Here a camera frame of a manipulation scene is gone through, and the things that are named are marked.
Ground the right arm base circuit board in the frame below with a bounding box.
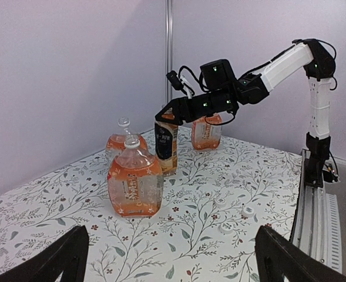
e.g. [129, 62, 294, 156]
[323, 163, 338, 183]

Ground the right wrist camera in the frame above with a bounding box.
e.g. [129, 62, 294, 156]
[166, 70, 195, 99]

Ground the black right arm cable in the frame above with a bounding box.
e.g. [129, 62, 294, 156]
[178, 39, 340, 183]

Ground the right aluminium frame post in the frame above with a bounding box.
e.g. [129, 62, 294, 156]
[164, 0, 173, 104]

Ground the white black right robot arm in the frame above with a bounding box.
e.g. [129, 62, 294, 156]
[155, 39, 338, 187]

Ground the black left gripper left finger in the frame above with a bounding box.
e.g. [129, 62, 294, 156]
[0, 226, 89, 281]

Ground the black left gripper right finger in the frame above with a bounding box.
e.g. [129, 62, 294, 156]
[255, 226, 346, 281]

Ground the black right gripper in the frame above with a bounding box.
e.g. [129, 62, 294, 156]
[155, 97, 196, 125]

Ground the slim orange drink bottle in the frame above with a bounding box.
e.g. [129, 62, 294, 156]
[154, 121, 179, 177]

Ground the aluminium front rail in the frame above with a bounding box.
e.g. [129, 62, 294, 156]
[290, 150, 346, 275]

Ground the white slim bottle cap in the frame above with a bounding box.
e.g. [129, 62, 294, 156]
[219, 222, 234, 234]

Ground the large orange-label plastic bottle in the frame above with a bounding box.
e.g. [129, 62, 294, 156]
[105, 116, 149, 165]

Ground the floral patterned table mat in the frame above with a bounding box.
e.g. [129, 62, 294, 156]
[0, 127, 301, 281]

